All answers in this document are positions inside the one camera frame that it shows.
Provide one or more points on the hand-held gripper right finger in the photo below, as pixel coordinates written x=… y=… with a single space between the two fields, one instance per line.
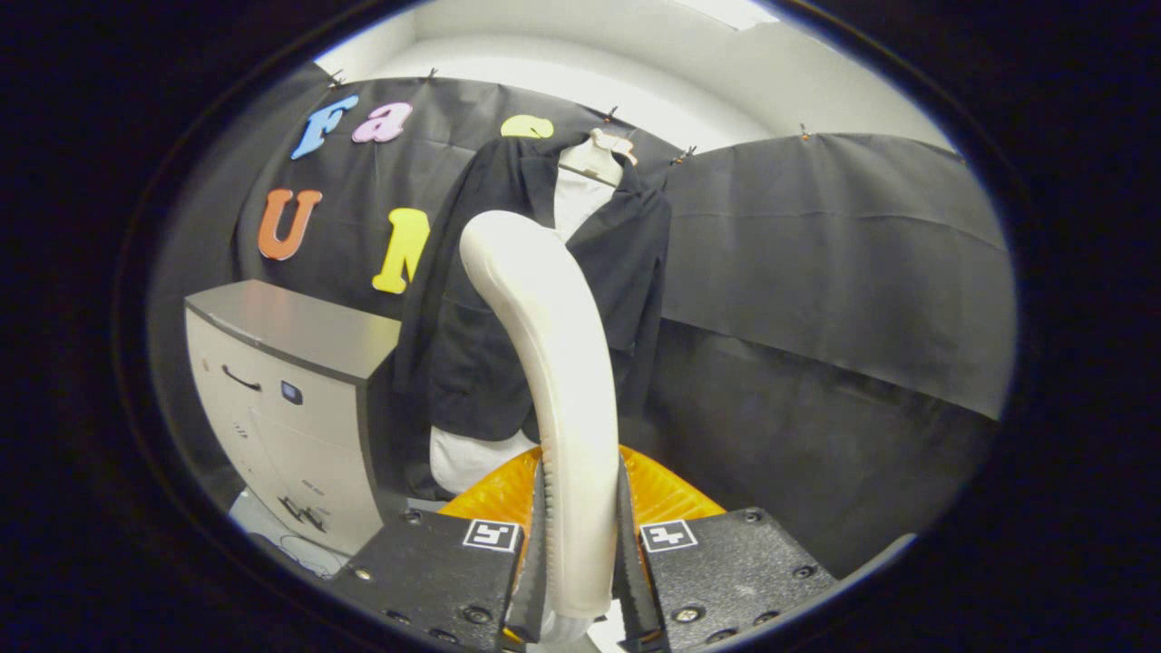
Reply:
x=635 y=589

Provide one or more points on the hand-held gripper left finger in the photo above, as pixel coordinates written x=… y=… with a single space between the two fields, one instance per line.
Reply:
x=535 y=589

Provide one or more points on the white garment steamer head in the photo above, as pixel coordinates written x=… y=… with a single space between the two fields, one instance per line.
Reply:
x=571 y=408

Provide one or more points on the black suit jacket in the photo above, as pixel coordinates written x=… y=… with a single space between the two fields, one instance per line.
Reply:
x=472 y=363

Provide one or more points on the grey cabinet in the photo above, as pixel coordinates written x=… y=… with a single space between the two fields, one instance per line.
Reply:
x=299 y=426

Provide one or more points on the black backdrop cloth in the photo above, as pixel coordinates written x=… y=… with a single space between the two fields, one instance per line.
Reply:
x=816 y=272

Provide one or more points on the white mannequin torso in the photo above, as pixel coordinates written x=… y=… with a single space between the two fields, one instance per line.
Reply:
x=576 y=204

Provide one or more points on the row of small backdrop clips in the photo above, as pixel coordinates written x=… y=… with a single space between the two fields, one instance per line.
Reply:
x=610 y=113

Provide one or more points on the long ceiling light panel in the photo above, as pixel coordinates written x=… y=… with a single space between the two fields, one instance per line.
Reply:
x=726 y=11

